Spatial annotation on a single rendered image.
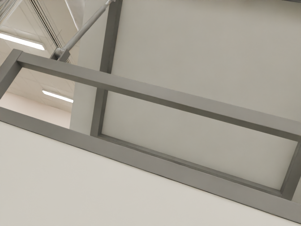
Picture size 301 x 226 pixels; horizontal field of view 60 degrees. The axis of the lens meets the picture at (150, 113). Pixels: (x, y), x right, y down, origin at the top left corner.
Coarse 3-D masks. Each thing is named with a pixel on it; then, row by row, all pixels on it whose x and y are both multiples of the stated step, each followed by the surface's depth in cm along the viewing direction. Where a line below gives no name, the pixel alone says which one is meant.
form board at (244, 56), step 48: (96, 0) 115; (144, 0) 109; (192, 0) 103; (240, 0) 98; (96, 48) 120; (144, 48) 113; (192, 48) 107; (240, 48) 101; (288, 48) 96; (240, 96) 105; (288, 96) 99; (144, 144) 122; (192, 144) 115; (240, 144) 108; (288, 144) 103
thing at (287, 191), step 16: (288, 0) 93; (112, 16) 110; (112, 32) 112; (112, 48) 115; (96, 96) 120; (96, 112) 122; (96, 128) 123; (128, 144) 121; (176, 160) 115; (224, 176) 109; (288, 176) 101; (272, 192) 104; (288, 192) 102
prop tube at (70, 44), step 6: (102, 6) 101; (96, 12) 99; (102, 12) 100; (90, 18) 96; (96, 18) 98; (84, 24) 94; (90, 24) 95; (78, 30) 92; (84, 30) 93; (78, 36) 90; (72, 42) 88; (60, 48) 85; (60, 54) 84
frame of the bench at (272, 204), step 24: (0, 120) 74; (24, 120) 73; (72, 144) 68; (96, 144) 68; (144, 168) 63; (168, 168) 63; (216, 192) 59; (240, 192) 58; (264, 192) 58; (288, 216) 55
